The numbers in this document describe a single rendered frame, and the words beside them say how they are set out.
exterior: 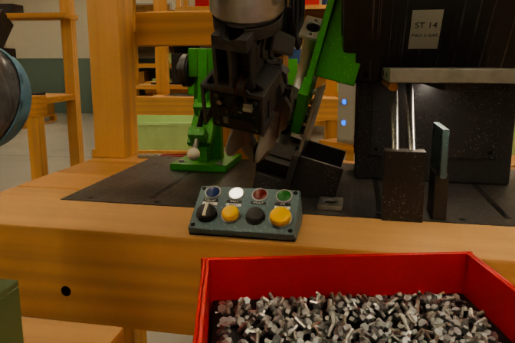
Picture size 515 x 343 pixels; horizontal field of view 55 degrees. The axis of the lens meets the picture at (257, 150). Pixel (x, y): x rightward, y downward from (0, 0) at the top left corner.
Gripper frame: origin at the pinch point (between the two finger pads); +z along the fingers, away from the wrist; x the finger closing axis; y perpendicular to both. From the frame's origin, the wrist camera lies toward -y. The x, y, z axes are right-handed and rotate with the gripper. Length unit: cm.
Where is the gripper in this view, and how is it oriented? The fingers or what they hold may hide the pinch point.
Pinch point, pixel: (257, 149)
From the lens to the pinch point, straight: 63.9
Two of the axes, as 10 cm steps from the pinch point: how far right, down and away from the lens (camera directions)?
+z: 0.1, 7.6, 6.5
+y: -3.5, 6.1, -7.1
